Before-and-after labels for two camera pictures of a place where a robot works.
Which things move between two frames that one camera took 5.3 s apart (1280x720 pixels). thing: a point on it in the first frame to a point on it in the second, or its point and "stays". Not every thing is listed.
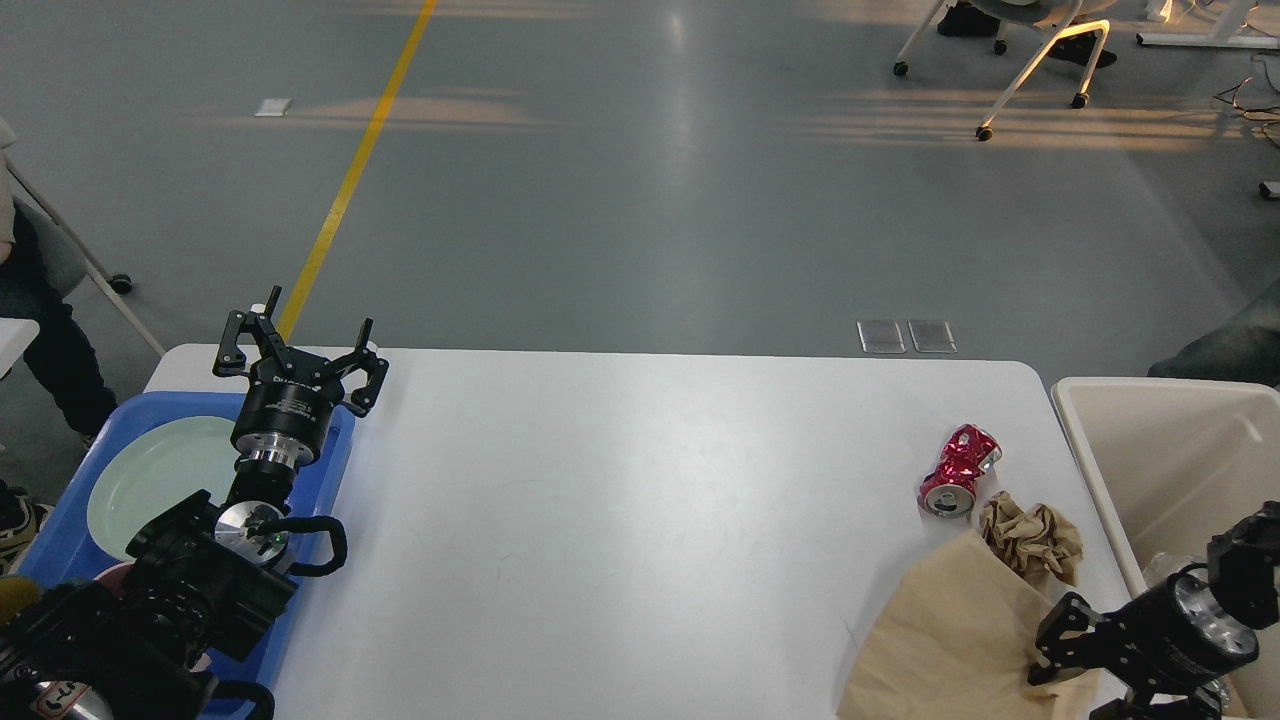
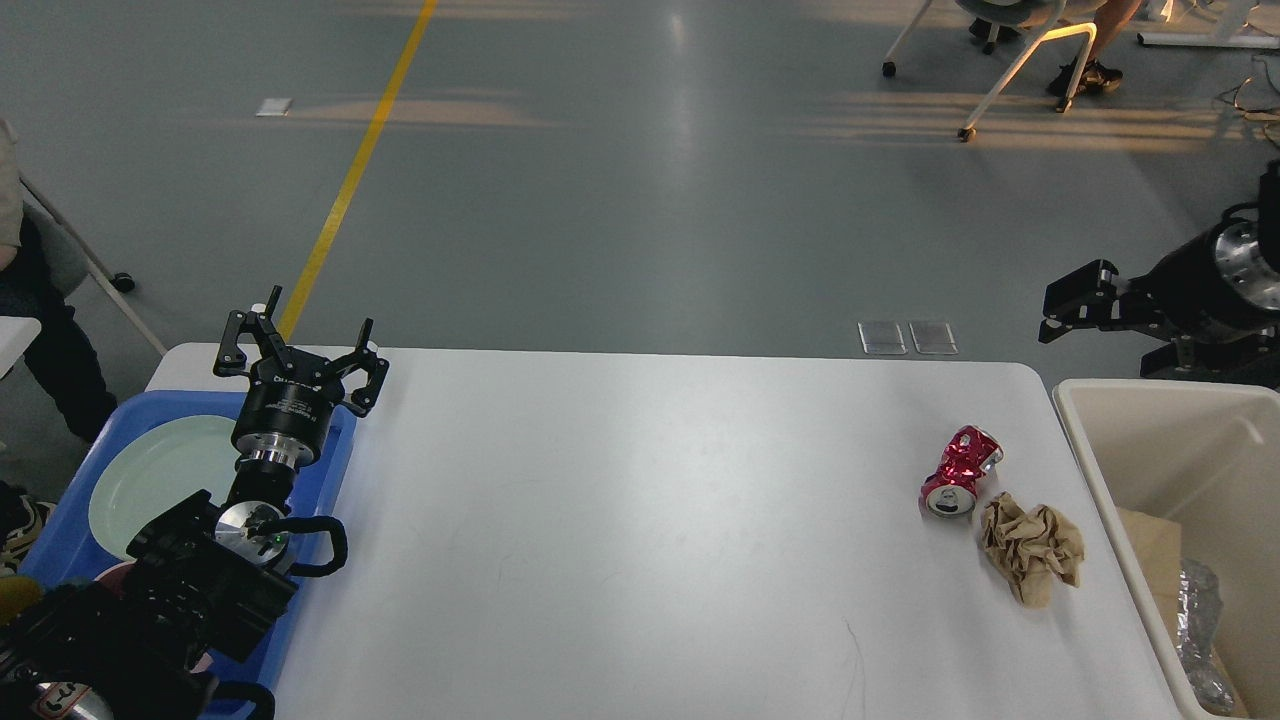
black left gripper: [289, 402] stays
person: [962, 20] to [1100, 75]
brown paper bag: [957, 640] to [1157, 543]
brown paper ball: [1040, 543] stays
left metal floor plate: [880, 336] stays
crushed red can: [949, 490] stays
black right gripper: [1164, 640] to [1217, 287]
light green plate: [156, 466] stays
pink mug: [118, 578] stays
